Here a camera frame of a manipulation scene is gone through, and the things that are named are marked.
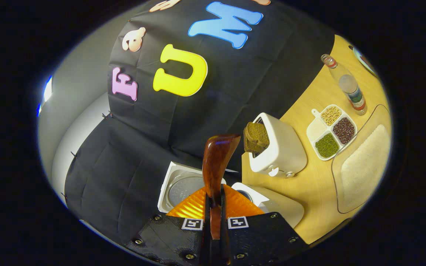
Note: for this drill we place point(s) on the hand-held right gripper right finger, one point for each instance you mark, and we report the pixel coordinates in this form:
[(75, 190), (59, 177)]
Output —
[(264, 236)]

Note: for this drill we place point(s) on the brown bread slice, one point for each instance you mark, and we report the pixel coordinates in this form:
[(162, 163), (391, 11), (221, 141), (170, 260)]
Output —
[(256, 137)]

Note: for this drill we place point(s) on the dark red beans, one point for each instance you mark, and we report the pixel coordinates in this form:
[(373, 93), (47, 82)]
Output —
[(344, 130)]

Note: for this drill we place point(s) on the clear plastic tray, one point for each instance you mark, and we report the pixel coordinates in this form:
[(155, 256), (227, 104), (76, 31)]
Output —
[(337, 173)]

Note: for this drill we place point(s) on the large ceiling light panel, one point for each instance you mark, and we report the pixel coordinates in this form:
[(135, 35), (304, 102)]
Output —
[(46, 92)]

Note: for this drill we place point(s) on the white toaster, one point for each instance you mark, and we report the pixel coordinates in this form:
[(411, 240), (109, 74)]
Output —
[(283, 147)]

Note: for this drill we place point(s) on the white divided bean tray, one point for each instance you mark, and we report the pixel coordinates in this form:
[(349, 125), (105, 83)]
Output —
[(315, 129)]

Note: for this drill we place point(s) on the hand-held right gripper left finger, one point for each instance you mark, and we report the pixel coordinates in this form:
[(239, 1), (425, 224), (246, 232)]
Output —
[(168, 240)]

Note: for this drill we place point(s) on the yellow soybeans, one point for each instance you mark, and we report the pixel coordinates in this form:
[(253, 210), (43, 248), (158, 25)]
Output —
[(330, 115)]

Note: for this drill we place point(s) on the light green plate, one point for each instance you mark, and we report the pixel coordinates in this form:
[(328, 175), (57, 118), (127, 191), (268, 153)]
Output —
[(362, 61)]

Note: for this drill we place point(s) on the clear plastic water bottle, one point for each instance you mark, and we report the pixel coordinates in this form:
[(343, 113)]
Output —
[(348, 85)]

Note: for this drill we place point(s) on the brown wooden spoon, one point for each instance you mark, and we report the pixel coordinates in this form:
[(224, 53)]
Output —
[(216, 162)]

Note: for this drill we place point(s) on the white rice cooker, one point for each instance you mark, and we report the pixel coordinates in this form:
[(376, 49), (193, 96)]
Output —
[(283, 207)]

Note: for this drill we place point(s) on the green mung beans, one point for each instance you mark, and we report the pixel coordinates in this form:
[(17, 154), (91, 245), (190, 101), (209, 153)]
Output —
[(326, 145)]

